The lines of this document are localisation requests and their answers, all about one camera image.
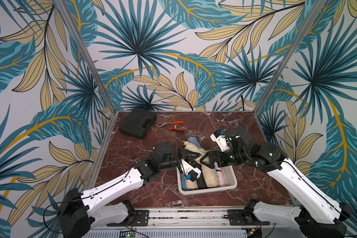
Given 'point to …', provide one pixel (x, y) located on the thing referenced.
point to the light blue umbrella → (194, 140)
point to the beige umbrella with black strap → (191, 185)
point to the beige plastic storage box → (229, 177)
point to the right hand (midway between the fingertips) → (206, 160)
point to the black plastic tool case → (137, 122)
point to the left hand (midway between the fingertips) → (197, 154)
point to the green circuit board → (130, 235)
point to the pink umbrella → (221, 178)
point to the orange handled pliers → (163, 124)
